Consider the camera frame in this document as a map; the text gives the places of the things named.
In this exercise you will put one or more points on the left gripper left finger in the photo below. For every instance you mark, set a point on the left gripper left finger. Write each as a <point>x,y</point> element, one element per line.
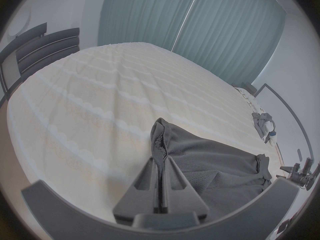
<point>130,204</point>

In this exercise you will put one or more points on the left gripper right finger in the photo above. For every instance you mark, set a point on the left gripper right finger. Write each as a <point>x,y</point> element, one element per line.
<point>190,204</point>

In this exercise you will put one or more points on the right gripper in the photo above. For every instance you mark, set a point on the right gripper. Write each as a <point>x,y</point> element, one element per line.
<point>295,174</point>

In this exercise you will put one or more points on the black T-shirt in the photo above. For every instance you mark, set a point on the black T-shirt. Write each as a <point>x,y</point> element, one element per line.
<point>212,159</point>

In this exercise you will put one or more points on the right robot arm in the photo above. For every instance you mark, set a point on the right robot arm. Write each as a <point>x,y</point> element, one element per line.
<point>308,174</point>

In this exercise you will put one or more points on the pile of clothes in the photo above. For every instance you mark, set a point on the pile of clothes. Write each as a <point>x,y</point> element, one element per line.
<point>261,124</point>

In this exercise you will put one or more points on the bed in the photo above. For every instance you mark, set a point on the bed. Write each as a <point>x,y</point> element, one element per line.
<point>100,96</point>

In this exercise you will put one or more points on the dark blue garment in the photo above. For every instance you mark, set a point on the dark blue garment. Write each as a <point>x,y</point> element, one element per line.
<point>273,134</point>

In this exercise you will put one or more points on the white printed pillow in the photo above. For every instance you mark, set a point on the white printed pillow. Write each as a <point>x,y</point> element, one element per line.
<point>247,99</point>

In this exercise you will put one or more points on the blue-green curtain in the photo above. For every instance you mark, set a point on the blue-green curtain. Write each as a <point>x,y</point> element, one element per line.
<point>140,14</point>
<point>230,34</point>

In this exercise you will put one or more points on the black chest of drawers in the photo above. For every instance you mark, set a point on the black chest of drawers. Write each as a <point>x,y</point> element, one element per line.
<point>45,49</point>

